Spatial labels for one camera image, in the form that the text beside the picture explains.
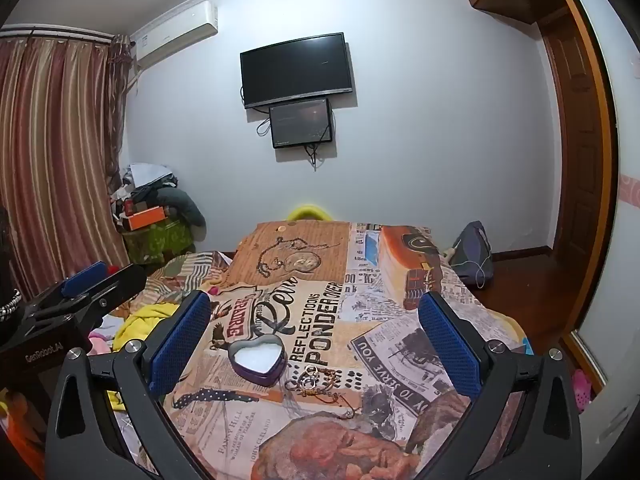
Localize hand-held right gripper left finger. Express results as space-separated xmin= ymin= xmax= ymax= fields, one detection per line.
xmin=45 ymin=290 xmax=221 ymax=480

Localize green cloth covered box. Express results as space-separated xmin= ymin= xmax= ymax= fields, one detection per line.
xmin=122 ymin=220 xmax=196 ymax=266

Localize pink slippers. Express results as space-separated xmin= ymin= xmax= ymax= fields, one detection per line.
xmin=571 ymin=369 xmax=594 ymax=412

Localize yellow cloth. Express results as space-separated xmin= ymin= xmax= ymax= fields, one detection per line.
xmin=107 ymin=302 xmax=177 ymax=411

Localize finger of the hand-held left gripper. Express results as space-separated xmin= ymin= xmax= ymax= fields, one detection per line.
xmin=59 ymin=260 xmax=113 ymax=299
xmin=19 ymin=262 xmax=147 ymax=333

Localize white curtain rail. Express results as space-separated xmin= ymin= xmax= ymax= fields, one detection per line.
xmin=0 ymin=24 xmax=118 ymax=45

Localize printed blanket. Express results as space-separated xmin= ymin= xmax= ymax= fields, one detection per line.
xmin=100 ymin=220 xmax=532 ymax=480

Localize white air conditioner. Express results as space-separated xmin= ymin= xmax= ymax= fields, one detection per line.
xmin=134 ymin=2 xmax=219 ymax=68

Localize pile of clothes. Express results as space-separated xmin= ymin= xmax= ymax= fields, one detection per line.
xmin=107 ymin=162 xmax=206 ymax=233

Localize brown wooden door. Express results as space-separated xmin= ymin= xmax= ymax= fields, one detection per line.
xmin=540 ymin=0 xmax=618 ymax=346

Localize yellow plastic stool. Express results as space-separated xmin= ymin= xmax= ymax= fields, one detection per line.
xmin=286 ymin=204 xmax=334 ymax=222

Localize black monitor cable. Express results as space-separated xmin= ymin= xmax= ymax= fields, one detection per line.
xmin=304 ymin=141 xmax=327 ymax=169

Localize pink cloth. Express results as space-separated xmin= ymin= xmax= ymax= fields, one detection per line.
xmin=87 ymin=327 xmax=119 ymax=357

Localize small black monitor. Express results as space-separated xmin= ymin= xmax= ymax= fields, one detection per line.
xmin=269 ymin=100 xmax=334 ymax=149

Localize gold red braided bracelet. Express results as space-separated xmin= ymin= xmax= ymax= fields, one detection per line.
xmin=320 ymin=392 xmax=360 ymax=421

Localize black white braided cord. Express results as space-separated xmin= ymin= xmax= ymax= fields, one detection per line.
xmin=0 ymin=287 xmax=22 ymax=322

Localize purple heart-shaped tin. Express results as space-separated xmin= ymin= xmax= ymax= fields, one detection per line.
xmin=228 ymin=337 xmax=289 ymax=387

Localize orange box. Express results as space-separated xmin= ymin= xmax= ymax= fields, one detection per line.
xmin=125 ymin=206 xmax=167 ymax=231

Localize white cable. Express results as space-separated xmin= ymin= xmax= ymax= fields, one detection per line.
xmin=446 ymin=249 xmax=494 ymax=289

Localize white wardrobe door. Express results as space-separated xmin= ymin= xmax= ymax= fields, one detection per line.
xmin=570 ymin=50 xmax=640 ymax=441

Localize striped brown curtain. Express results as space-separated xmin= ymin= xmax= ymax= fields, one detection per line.
xmin=0 ymin=35 xmax=132 ymax=301

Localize dark blue bag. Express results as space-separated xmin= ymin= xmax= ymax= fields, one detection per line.
xmin=450 ymin=221 xmax=495 ymax=283

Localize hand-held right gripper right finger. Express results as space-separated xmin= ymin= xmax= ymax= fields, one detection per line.
xmin=415 ymin=291 xmax=583 ymax=480

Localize striped cloth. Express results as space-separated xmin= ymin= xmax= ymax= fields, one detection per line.
xmin=145 ymin=252 xmax=231 ymax=306

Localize black wall television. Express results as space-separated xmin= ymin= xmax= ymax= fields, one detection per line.
xmin=240 ymin=32 xmax=356 ymax=110

